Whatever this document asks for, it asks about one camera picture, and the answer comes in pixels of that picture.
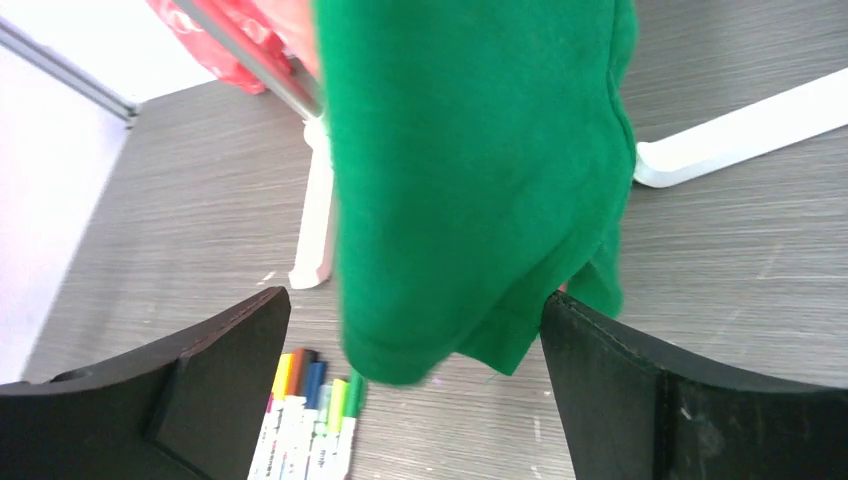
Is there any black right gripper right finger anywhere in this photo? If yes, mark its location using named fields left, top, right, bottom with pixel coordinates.
left=540, top=293, right=847, bottom=480

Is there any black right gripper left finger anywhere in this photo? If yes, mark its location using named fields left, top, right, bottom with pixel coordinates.
left=1, top=287, right=291, bottom=480

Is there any brown cap marker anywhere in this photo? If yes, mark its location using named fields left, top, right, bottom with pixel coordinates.
left=268, top=348, right=317, bottom=479

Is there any white left rack foot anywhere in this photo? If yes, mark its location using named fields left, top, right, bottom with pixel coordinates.
left=288, top=117, right=336, bottom=290

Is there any green hanging shirt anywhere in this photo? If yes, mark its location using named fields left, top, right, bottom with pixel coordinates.
left=315, top=1, right=638, bottom=385

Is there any left rack pole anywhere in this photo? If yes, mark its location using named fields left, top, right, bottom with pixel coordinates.
left=175, top=0, right=321, bottom=120

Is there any pink printed jacket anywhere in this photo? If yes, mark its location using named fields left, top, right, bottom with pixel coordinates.
left=147, top=0, right=296, bottom=94

